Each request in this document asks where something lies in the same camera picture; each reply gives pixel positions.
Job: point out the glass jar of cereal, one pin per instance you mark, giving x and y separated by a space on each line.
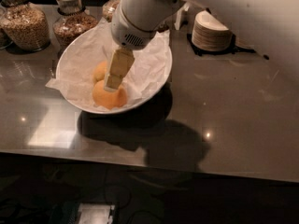
109 8
73 21

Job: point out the white bowl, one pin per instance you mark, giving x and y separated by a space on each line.
162 69

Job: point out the middle glass jar of cereal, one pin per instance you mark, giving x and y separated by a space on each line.
73 21

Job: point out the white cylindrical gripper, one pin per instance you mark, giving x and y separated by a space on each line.
128 31

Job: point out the white appliance in background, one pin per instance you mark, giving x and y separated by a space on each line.
181 16

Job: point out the white crumpled paper liner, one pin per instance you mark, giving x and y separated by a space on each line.
146 69

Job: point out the tall stack of paper bowls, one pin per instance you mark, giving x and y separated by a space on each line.
209 34

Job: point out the black mat under bowls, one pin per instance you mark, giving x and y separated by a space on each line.
233 48

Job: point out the right glass jar of cereal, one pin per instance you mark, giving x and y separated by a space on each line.
109 8

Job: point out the silver device under table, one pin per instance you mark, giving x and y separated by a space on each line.
95 213

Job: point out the large glass jar of grains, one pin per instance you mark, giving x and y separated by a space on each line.
25 25

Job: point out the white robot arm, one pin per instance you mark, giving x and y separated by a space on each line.
270 26

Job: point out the glass jar at left edge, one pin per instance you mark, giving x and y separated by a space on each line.
5 41

